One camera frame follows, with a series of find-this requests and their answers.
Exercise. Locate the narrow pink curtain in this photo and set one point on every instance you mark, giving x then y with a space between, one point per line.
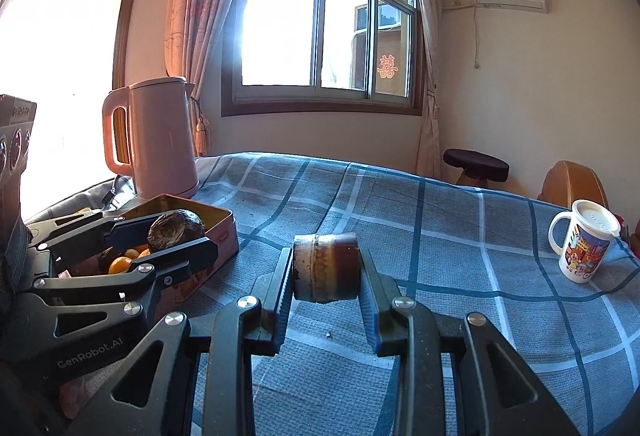
427 66

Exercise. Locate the wooden framed glass door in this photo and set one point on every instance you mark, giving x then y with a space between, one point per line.
60 41

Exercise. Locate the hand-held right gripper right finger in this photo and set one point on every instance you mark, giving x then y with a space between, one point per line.
372 316

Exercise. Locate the blue plaid tablecloth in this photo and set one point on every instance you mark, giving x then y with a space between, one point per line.
450 241

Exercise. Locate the wide pink curtain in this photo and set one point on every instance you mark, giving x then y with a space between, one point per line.
210 16

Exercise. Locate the white cartoon print mug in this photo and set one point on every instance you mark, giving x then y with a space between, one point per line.
582 251

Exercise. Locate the cut sugar cane piece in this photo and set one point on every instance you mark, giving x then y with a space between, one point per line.
325 266

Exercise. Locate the pink electric kettle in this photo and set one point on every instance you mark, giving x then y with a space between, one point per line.
160 141

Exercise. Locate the pink tin box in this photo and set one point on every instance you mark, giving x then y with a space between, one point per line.
220 241

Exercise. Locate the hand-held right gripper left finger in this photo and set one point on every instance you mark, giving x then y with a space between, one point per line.
280 296

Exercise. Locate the black round stool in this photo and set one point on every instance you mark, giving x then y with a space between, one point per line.
475 163

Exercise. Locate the brown framed sliding window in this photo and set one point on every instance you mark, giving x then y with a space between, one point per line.
300 26

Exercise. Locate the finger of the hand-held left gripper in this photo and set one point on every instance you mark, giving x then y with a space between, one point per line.
130 228
190 256

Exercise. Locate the red paper window decoration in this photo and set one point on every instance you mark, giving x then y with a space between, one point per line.
387 67

